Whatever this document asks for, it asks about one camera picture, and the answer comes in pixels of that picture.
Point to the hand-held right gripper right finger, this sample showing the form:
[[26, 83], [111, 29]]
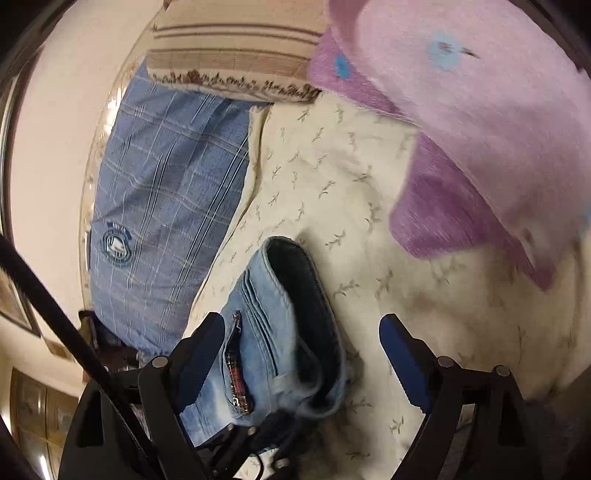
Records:
[[401, 364]]

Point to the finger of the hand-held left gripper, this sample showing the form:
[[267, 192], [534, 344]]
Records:
[[240, 450]]

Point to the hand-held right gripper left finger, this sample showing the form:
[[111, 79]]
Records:
[[198, 364]]

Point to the blue denim pants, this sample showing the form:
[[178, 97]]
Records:
[[272, 332]]

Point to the wooden cabinet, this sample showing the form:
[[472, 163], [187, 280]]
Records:
[[37, 415]]

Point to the blue plaid quilt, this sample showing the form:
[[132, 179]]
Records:
[[161, 194]]

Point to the cream leaf-print blanket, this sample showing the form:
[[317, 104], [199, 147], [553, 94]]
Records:
[[351, 194]]

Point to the purple flower-print cloth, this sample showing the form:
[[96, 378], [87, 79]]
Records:
[[485, 115]]

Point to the beige striped pillow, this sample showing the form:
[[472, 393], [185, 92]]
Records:
[[231, 41]]

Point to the yellow wall paper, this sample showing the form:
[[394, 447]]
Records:
[[55, 348]]

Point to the framed wall picture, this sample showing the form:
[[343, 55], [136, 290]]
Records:
[[14, 300]]

